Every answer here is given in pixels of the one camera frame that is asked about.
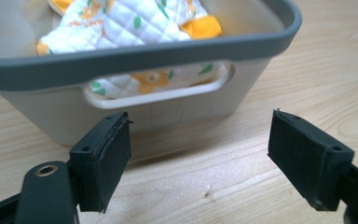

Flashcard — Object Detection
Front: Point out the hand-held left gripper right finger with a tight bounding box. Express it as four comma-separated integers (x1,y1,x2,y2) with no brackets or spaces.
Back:
267,108,355,212

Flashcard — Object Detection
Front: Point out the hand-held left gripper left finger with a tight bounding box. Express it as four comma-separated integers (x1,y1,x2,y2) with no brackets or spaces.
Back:
68,111,133,214

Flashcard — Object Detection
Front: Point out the beige basket with grey rim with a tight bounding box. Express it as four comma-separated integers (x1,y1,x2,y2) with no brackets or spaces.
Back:
0,0,303,147

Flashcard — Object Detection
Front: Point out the white quilted floral cloth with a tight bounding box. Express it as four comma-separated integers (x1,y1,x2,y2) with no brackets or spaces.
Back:
35,0,230,100

